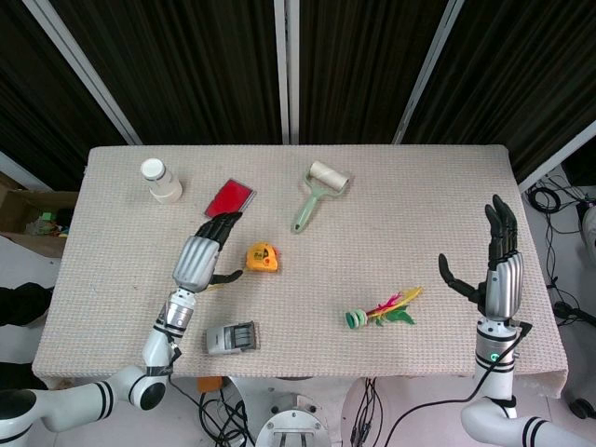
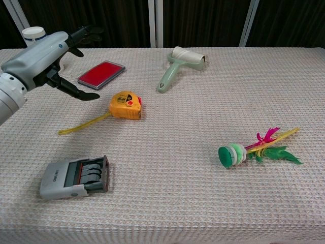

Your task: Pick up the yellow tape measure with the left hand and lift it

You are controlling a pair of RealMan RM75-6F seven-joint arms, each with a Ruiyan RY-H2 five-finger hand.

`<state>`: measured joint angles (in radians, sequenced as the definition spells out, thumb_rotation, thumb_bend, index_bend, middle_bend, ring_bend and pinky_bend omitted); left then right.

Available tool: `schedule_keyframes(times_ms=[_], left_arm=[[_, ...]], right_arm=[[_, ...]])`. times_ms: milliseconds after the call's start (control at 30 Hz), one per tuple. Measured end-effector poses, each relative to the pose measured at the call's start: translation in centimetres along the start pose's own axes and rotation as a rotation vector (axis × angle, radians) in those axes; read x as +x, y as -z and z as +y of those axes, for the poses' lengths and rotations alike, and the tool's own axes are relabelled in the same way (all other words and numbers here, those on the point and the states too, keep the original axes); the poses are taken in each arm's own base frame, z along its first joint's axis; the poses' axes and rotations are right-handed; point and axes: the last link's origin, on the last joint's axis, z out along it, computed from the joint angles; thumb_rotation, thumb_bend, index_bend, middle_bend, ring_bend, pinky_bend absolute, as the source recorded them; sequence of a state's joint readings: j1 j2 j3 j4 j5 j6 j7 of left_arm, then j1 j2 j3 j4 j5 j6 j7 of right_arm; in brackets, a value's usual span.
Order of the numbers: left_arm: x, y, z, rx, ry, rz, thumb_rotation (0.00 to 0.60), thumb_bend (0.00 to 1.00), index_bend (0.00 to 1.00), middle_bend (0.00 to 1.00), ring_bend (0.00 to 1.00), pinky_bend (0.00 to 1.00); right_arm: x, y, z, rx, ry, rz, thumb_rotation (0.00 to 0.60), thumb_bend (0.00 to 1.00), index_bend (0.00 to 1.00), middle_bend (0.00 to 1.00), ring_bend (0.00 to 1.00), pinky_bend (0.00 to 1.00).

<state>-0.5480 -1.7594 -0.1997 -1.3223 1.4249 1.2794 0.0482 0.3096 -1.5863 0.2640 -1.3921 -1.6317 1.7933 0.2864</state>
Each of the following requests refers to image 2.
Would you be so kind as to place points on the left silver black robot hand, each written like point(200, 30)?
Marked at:
point(38, 56)

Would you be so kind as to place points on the yellow tape measure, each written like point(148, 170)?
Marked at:
point(124, 106)

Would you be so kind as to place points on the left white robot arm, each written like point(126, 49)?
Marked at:
point(7, 96)

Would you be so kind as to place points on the white plastic bottle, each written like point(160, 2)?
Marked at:
point(33, 33)

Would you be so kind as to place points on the black pleated curtain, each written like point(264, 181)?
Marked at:
point(5, 33)
point(292, 20)
point(114, 20)
point(203, 20)

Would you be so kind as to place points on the red ink pad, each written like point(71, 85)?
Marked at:
point(100, 74)

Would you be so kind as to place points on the gray date stamp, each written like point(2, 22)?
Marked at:
point(56, 180)

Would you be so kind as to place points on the green lint roller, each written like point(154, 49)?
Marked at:
point(170, 73)

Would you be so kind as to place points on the beige woven tablecloth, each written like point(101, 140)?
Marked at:
point(177, 198)

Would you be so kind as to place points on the green feather shuttlecock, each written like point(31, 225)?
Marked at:
point(228, 156)

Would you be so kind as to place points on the white frame post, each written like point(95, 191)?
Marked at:
point(17, 15)
point(248, 23)
point(155, 23)

